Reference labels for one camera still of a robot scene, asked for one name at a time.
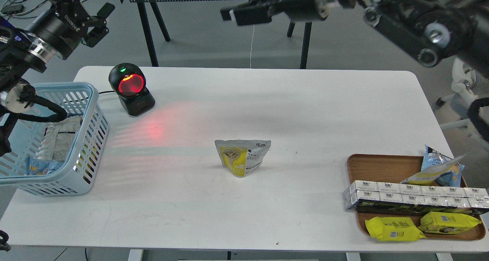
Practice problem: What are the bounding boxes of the white hanging cable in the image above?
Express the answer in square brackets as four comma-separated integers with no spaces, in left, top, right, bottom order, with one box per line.
[249,24,256,68]

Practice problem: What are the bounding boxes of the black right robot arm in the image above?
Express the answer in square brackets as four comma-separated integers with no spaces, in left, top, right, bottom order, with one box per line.
[220,0,489,78]

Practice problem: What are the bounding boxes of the black barcode scanner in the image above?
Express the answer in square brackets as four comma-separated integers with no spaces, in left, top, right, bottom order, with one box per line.
[108,63,155,117]

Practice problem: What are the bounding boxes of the blue snack bag in basket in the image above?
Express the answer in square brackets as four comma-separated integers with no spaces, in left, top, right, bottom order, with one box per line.
[26,156,63,176]

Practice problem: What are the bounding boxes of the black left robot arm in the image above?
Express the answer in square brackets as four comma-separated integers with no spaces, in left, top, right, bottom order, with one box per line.
[0,0,115,155]

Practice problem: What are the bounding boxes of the background table black legs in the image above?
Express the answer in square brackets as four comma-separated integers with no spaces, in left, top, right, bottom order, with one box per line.
[99,0,320,69]

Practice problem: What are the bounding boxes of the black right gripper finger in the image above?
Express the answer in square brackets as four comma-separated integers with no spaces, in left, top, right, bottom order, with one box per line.
[220,2,284,26]

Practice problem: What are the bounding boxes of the light blue plastic basket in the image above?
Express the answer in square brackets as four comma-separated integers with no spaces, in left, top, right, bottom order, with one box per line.
[0,82,109,196]

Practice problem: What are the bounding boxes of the white chair base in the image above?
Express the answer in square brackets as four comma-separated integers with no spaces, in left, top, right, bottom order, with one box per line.
[436,58,488,148]

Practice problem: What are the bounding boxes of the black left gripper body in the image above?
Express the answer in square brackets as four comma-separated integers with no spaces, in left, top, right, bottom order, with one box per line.
[27,3,91,60]

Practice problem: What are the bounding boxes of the yellow white snack pouch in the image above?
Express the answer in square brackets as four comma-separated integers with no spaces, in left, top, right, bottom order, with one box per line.
[401,154,466,186]
[214,139,271,178]

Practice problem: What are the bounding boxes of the yellow wet wipes pack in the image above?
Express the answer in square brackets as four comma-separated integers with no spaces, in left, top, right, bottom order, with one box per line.
[365,216,426,242]
[418,212,482,235]

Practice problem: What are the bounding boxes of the white snack bag in basket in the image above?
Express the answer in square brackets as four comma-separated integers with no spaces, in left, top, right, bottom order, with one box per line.
[36,116,82,162]

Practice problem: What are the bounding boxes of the brown wooden tray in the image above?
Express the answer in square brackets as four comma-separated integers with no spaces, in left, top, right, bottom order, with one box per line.
[346,154,487,241]

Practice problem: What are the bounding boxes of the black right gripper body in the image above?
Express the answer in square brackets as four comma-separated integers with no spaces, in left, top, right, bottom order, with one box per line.
[274,0,329,22]

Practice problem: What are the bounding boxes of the white milk carton pack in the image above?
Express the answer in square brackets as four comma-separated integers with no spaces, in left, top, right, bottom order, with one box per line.
[343,180,489,215]

